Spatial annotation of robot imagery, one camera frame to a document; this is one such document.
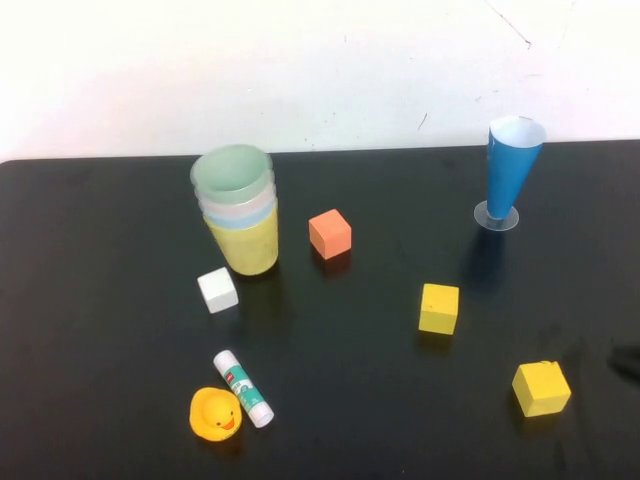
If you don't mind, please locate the light blue plastic cup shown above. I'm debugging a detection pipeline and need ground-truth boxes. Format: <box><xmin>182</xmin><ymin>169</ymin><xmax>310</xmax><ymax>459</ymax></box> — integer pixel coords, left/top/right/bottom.
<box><xmin>198</xmin><ymin>197</ymin><xmax>279</xmax><ymax>232</ymax></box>

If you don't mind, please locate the green plastic cup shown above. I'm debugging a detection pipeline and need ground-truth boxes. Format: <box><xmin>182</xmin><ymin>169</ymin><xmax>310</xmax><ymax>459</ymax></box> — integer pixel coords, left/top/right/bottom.
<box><xmin>189</xmin><ymin>144</ymin><xmax>274</xmax><ymax>206</ymax></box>

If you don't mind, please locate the white foam cube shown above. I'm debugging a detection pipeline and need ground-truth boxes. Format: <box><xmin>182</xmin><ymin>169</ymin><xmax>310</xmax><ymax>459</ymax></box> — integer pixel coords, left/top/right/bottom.
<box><xmin>196</xmin><ymin>266</ymin><xmax>240</xmax><ymax>315</ymax></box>

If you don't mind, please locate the yellow rubber duck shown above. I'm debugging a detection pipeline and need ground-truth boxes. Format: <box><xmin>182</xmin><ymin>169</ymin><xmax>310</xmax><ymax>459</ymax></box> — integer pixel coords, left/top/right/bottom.
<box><xmin>188</xmin><ymin>387</ymin><xmax>245</xmax><ymax>442</ymax></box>

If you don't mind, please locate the pink plastic cup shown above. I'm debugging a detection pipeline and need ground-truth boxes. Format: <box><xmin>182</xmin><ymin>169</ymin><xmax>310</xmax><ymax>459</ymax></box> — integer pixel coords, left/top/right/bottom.
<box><xmin>193</xmin><ymin>184</ymin><xmax>278</xmax><ymax>220</ymax></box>

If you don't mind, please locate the yellow foam cube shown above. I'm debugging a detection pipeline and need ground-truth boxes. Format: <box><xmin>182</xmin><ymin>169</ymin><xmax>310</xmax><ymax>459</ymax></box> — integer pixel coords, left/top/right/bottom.
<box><xmin>418</xmin><ymin>283</ymin><xmax>461</xmax><ymax>335</ymax></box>

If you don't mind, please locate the yellow foam cube chipped corner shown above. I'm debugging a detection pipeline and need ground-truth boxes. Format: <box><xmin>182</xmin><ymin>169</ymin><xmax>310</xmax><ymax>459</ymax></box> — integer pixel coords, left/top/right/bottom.
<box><xmin>511</xmin><ymin>360</ymin><xmax>573</xmax><ymax>419</ymax></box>

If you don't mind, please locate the yellow plastic cup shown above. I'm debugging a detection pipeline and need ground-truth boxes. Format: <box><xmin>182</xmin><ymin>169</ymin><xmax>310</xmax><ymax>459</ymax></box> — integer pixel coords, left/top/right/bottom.
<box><xmin>202</xmin><ymin>207</ymin><xmax>280</xmax><ymax>276</ymax></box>

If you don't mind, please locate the orange foam cube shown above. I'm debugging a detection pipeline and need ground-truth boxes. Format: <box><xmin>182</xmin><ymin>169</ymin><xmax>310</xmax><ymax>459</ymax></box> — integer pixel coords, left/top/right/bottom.
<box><xmin>308</xmin><ymin>208</ymin><xmax>352</xmax><ymax>261</ymax></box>

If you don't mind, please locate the white green glue stick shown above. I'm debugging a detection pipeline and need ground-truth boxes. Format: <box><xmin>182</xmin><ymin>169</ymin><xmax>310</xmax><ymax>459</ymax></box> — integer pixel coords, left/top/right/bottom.
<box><xmin>212</xmin><ymin>349</ymin><xmax>275</xmax><ymax>429</ymax></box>

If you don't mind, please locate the blue paper cone cup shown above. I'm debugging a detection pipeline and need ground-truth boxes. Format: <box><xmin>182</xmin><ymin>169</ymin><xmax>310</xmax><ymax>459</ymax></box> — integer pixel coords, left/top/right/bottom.
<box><xmin>473</xmin><ymin>115</ymin><xmax>546</xmax><ymax>233</ymax></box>

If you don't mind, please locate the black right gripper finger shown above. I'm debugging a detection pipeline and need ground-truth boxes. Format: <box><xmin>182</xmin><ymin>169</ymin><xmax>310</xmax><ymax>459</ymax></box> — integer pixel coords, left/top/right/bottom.
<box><xmin>612</xmin><ymin>347</ymin><xmax>640</xmax><ymax>384</ymax></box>

